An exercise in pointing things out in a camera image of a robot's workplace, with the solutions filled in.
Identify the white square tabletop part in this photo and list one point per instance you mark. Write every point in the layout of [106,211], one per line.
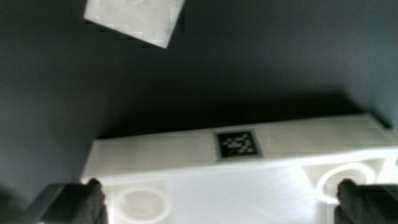
[246,174]

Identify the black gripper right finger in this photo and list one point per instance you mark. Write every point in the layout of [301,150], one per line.
[369,203]

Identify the white leg with tag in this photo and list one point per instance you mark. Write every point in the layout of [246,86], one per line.
[143,18]

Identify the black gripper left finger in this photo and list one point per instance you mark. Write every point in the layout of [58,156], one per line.
[70,204]

